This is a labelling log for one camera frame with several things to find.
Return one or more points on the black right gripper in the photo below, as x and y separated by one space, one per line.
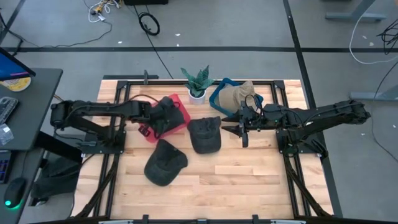
255 119

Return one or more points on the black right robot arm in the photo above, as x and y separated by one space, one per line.
326 116

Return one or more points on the black aluminium table frame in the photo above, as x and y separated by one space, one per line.
122 90

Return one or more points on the computer monitor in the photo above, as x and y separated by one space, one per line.
11 67

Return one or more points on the clear plastic bag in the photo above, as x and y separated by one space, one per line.
5 133

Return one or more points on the dark grey baseball cap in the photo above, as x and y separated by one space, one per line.
164 163
205 137
175 119

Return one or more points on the black desk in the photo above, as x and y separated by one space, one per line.
34 109

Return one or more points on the pink-red plastic bin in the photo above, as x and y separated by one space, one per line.
183 107

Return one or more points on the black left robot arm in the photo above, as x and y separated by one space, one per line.
102 110

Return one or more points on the black bag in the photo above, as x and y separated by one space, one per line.
56 179

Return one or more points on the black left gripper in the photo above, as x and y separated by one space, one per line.
157 113

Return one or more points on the black computer mouse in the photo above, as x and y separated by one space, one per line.
15 193

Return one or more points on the grey desk leg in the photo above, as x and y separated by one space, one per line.
373 96
354 15

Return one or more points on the snake plant in white pot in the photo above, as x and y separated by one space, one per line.
197 85

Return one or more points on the yellow round disc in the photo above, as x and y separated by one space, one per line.
18 84

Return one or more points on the dark laptop keyboard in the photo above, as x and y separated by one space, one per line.
3 166

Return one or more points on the blue plastic bin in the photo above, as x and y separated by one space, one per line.
214 99

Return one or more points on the black box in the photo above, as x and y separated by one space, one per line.
145 2

